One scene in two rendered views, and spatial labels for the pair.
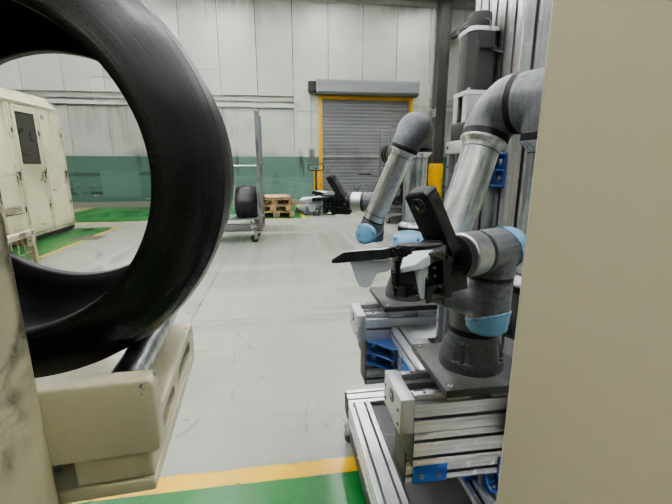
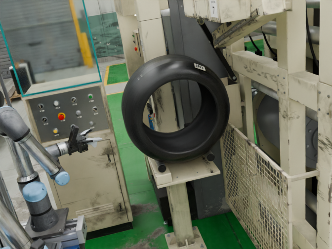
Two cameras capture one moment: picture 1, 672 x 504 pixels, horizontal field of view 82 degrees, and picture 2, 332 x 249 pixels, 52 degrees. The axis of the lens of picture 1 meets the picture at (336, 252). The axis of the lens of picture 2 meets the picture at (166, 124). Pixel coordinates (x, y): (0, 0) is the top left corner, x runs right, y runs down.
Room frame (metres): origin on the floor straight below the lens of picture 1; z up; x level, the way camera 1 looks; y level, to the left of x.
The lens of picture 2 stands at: (2.39, 0.53, 1.80)
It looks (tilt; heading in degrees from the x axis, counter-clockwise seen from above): 21 degrees down; 184
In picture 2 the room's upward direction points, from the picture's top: 9 degrees counter-clockwise
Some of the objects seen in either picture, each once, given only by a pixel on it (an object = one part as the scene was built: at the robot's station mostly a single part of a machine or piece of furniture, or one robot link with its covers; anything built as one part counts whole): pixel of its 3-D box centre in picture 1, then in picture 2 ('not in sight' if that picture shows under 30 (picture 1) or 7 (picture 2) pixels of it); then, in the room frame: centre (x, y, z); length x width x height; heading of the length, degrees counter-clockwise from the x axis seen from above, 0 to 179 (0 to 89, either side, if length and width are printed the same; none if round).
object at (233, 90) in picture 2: not in sight; (224, 103); (0.25, 0.77, 1.05); 0.20 x 0.15 x 0.30; 12
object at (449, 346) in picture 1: (471, 342); (42, 215); (0.86, -0.33, 0.77); 0.15 x 0.15 x 0.10
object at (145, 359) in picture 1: (146, 345); (156, 155); (0.58, 0.31, 0.90); 0.35 x 0.05 x 0.05; 12
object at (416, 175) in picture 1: (414, 190); not in sight; (1.48, -0.30, 1.09); 0.15 x 0.12 x 0.55; 163
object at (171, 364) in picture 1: (150, 382); (158, 165); (0.57, 0.31, 0.84); 0.36 x 0.09 x 0.06; 12
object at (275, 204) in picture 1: (275, 204); not in sight; (9.33, 1.48, 0.22); 1.27 x 0.90 x 0.44; 8
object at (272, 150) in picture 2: not in sight; (275, 139); (-0.03, 1.16, 0.61); 0.33 x 0.06 x 0.86; 102
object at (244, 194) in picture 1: (218, 179); not in sight; (6.05, 1.82, 0.96); 1.33 x 0.64 x 1.92; 96
